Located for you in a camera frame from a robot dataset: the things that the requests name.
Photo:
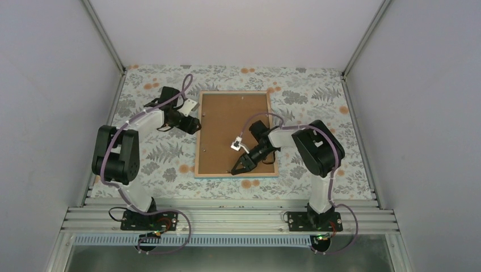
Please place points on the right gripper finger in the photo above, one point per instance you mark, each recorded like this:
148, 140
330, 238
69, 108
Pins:
242, 165
252, 166

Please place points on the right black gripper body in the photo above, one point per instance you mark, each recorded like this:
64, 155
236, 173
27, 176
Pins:
263, 154

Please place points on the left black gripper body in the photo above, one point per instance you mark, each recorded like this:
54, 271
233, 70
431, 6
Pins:
188, 127

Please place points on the teal wooden picture frame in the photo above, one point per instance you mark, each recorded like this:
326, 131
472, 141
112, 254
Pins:
197, 150

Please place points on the brown backing board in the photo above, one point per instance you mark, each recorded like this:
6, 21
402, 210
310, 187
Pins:
221, 139

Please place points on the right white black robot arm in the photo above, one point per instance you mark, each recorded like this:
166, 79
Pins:
319, 150

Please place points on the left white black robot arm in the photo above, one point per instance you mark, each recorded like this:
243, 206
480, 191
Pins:
116, 158

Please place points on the floral patterned table mat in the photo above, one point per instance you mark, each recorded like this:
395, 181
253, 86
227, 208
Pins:
298, 96

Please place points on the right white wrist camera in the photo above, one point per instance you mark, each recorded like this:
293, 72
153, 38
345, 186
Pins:
237, 145

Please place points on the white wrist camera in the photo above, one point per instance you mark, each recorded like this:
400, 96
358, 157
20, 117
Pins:
188, 106
237, 145

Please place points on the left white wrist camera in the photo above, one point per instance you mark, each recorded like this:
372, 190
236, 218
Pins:
188, 106

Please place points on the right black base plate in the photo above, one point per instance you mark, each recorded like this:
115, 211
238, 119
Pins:
300, 222

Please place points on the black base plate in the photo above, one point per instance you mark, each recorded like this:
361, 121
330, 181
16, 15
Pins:
300, 222
165, 221

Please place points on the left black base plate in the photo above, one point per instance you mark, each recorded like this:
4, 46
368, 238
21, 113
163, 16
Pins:
165, 221

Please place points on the aluminium rail base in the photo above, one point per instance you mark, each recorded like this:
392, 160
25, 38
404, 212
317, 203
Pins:
231, 217

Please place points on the left aluminium corner post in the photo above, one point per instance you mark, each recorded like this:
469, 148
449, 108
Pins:
103, 34

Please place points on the aluminium corner post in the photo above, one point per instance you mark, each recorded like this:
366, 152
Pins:
385, 4
103, 34

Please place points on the slotted grey cable duct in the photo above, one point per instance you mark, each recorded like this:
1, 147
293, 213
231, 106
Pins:
196, 240

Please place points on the right aluminium corner post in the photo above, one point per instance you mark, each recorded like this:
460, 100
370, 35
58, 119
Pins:
385, 4

